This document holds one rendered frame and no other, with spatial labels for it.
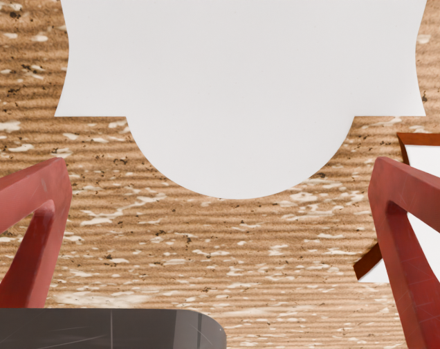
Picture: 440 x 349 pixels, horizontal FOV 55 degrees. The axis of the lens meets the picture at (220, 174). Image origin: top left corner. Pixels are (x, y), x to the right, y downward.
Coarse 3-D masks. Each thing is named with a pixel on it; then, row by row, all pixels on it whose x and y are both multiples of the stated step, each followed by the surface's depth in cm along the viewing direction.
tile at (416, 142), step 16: (400, 144) 15; (416, 144) 14; (432, 144) 14; (416, 160) 14; (432, 160) 14; (416, 224) 16; (432, 240) 16; (368, 256) 18; (432, 256) 17; (368, 272) 18; (384, 272) 18
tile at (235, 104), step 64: (64, 0) 11; (128, 0) 11; (192, 0) 11; (256, 0) 11; (320, 0) 11; (384, 0) 11; (128, 64) 12; (192, 64) 12; (256, 64) 12; (320, 64) 12; (384, 64) 12; (192, 128) 13; (256, 128) 13; (320, 128) 13; (256, 192) 15
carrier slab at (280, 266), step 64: (0, 0) 12; (0, 64) 13; (64, 64) 13; (0, 128) 15; (64, 128) 15; (128, 128) 15; (384, 128) 15; (128, 192) 16; (192, 192) 16; (320, 192) 16; (0, 256) 18; (64, 256) 18; (128, 256) 18; (192, 256) 18; (256, 256) 18; (320, 256) 18; (256, 320) 21; (320, 320) 21; (384, 320) 21
